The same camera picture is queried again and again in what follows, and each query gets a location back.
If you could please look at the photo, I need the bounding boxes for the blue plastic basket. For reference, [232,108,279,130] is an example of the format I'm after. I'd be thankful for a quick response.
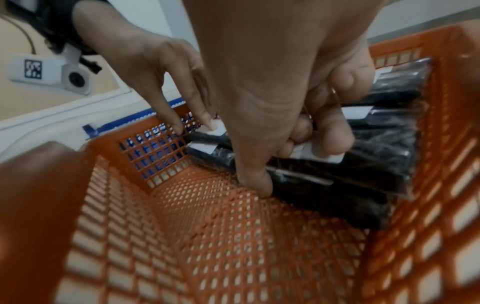
[82,99,196,182]

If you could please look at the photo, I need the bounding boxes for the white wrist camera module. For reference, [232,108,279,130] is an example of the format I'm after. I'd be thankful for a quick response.
[7,46,102,96]

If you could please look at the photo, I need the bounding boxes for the person's left hand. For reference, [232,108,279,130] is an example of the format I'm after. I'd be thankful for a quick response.
[72,3,220,134]

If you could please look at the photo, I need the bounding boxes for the person's right hand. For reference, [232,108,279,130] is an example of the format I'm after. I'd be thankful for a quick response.
[181,0,388,198]

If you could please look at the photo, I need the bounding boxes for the black wristband with marker tags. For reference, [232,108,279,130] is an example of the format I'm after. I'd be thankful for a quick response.
[7,0,110,56]

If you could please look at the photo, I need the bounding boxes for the orange plastic basket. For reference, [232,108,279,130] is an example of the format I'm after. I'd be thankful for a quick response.
[0,22,480,304]

